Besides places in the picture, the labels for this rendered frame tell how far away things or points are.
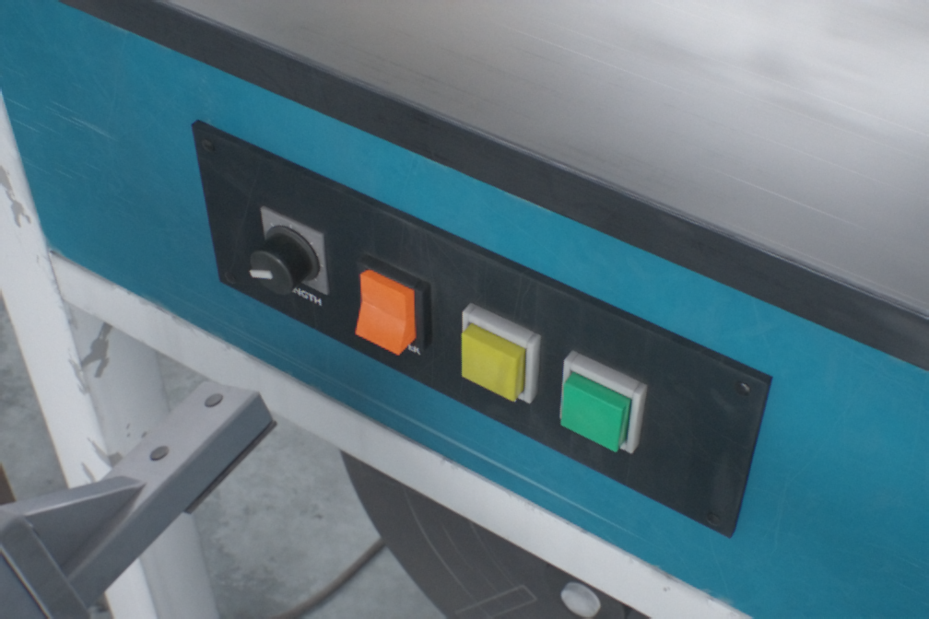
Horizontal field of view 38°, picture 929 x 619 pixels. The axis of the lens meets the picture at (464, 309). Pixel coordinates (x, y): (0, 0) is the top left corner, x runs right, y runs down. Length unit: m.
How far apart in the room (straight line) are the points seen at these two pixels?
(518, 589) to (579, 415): 0.50
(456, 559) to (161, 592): 0.21
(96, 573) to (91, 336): 0.40
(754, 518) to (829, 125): 0.15
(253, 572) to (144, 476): 0.83
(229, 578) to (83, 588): 0.85
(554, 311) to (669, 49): 0.10
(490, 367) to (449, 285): 0.03
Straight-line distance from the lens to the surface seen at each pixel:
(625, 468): 0.53
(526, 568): 0.97
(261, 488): 1.28
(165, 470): 0.40
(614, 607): 0.88
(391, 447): 0.62
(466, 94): 0.47
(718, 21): 0.52
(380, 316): 0.53
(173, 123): 0.57
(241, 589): 1.22
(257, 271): 0.55
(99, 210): 0.66
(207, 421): 0.41
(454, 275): 0.51
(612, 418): 0.49
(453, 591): 1.05
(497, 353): 0.50
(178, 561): 0.97
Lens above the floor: 1.02
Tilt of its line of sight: 46 degrees down
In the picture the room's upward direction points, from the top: straight up
